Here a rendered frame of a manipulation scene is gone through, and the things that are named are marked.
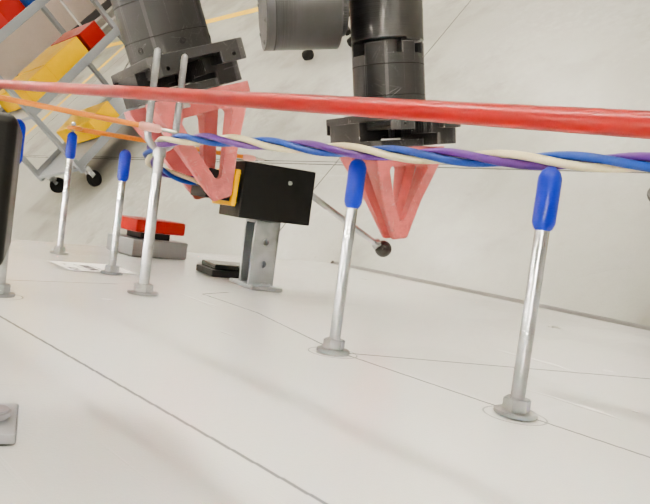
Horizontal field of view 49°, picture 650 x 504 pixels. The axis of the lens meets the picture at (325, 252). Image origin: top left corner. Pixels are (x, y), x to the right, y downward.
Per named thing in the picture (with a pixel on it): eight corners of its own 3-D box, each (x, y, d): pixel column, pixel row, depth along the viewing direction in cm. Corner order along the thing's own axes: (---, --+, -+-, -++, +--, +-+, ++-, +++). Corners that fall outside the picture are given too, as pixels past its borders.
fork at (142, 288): (155, 292, 43) (183, 56, 42) (163, 297, 41) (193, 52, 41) (122, 290, 42) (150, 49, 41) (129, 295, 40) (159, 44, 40)
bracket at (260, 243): (282, 292, 52) (291, 224, 51) (251, 290, 51) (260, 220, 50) (257, 282, 56) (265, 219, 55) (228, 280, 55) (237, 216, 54)
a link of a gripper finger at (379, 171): (379, 245, 54) (374, 120, 53) (332, 238, 60) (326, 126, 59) (449, 236, 57) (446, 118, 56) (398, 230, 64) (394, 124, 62)
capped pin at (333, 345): (310, 350, 31) (336, 155, 31) (323, 346, 33) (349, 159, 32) (342, 357, 31) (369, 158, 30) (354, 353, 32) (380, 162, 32)
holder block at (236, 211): (309, 226, 52) (316, 172, 52) (238, 217, 50) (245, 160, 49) (285, 222, 56) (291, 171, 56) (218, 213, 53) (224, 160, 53)
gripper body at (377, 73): (394, 136, 51) (390, 30, 50) (324, 142, 60) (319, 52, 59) (464, 133, 54) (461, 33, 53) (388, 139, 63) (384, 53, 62)
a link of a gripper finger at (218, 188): (187, 215, 46) (143, 69, 44) (155, 210, 52) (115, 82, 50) (278, 185, 49) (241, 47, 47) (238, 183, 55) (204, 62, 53)
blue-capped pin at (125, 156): (124, 276, 49) (139, 151, 48) (102, 274, 48) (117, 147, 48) (120, 273, 50) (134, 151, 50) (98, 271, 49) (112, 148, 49)
